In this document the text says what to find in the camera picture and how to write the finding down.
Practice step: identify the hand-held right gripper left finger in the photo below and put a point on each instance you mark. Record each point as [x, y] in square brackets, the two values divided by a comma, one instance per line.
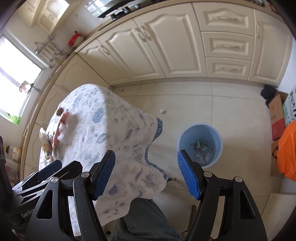
[105, 176]

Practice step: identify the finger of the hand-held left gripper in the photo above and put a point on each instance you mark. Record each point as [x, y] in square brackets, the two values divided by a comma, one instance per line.
[50, 169]
[71, 169]

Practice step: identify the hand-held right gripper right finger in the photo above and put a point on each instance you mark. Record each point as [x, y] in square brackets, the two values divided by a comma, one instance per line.
[188, 176]

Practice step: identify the yellow chip bag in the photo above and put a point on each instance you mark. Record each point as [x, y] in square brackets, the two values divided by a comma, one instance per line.
[48, 151]

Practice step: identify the white plastic bag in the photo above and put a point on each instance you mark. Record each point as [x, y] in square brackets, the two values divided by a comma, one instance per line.
[204, 155]

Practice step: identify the green and white carton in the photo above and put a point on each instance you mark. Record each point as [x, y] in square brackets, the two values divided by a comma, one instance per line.
[197, 144]

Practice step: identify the clear plastic wrap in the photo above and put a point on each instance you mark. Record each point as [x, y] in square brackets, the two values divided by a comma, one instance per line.
[68, 128]

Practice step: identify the blue plastic waste bin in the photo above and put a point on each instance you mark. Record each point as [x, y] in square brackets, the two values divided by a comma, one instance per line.
[208, 134]

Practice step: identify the small brown nut shell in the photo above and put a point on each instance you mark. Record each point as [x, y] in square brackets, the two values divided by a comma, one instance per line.
[60, 111]

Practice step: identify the wooden table leg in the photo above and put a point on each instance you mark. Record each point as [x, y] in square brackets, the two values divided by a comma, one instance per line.
[192, 217]

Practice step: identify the blue floral tablecloth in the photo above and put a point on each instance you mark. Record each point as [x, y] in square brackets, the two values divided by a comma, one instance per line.
[104, 129]

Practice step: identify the dark bottle with yellow label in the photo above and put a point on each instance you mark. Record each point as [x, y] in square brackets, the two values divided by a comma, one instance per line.
[7, 150]

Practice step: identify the person's trousered legs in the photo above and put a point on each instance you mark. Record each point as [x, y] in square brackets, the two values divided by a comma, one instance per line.
[148, 220]

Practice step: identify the green dish soap bottle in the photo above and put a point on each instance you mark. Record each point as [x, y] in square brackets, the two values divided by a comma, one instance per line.
[15, 119]

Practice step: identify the metal sink faucet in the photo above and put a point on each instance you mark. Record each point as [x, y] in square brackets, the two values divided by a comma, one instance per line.
[30, 87]

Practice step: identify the brown paper bag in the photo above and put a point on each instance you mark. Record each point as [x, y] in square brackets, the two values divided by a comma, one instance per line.
[275, 160]

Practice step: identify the kitchen window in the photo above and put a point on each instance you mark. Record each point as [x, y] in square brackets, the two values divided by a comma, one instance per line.
[16, 76]

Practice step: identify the orange plastic bag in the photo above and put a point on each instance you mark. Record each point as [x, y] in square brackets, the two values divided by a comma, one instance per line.
[288, 150]

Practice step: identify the open cardboard box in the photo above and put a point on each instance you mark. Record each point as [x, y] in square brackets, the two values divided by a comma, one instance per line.
[277, 115]

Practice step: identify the row of hanging metal utensils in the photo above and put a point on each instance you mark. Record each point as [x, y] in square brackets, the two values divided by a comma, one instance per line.
[54, 55]

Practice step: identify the black cloth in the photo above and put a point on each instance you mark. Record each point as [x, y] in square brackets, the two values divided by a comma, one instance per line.
[268, 93]

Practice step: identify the cream cabinet drawer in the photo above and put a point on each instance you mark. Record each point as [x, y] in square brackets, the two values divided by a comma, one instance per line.
[223, 17]
[227, 68]
[227, 46]

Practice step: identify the white rice bag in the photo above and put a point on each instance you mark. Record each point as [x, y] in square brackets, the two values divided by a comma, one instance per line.
[291, 109]

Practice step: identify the red lidded container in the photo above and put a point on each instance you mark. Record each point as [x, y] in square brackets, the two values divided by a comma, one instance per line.
[75, 39]

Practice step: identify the cream lower kitchen cabinets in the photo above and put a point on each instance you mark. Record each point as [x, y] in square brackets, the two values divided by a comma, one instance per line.
[161, 46]

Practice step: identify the cream kitchen cabinets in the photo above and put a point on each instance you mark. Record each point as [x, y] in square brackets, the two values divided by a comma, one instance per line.
[46, 14]
[161, 46]

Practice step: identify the cream upper kitchen cabinets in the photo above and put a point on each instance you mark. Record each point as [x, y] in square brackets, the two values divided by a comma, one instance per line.
[46, 14]

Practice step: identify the black gas hob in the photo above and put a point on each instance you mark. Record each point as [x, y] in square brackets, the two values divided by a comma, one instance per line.
[120, 12]

